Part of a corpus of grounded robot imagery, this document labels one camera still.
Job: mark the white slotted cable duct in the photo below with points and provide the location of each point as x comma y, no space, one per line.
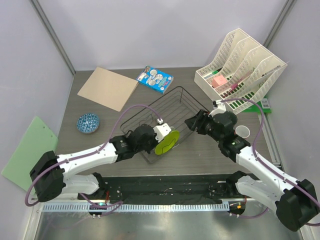
87,207

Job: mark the lime green plate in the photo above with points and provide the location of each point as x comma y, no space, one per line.
167,143

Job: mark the pink box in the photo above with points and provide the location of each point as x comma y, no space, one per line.
218,81

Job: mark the magenta booklet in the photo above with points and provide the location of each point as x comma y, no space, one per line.
230,88

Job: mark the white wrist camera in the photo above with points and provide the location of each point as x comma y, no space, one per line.
218,108
161,130

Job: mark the tan cardboard folder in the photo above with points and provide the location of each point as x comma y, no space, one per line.
108,88

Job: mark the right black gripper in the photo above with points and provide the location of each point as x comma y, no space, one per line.
198,121

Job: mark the black wire dish rack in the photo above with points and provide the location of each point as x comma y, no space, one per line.
174,107

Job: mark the blue patterned bowl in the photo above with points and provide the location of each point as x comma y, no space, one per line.
88,123

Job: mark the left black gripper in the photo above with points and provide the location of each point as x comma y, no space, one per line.
154,143

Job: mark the pink ceramic mug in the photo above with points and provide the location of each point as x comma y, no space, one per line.
242,131

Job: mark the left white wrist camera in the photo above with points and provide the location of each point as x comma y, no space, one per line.
161,130

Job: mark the light green clipboard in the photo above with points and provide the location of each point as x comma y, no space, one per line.
37,140

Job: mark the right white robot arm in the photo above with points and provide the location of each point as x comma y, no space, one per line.
294,202

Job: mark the white plastic file organizer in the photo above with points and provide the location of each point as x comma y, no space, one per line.
241,57

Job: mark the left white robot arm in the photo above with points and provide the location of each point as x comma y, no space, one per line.
51,175

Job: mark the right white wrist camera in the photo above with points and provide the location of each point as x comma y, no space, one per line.
218,108

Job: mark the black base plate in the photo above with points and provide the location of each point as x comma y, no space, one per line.
169,189

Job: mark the blue picture book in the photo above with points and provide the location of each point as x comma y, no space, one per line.
155,79

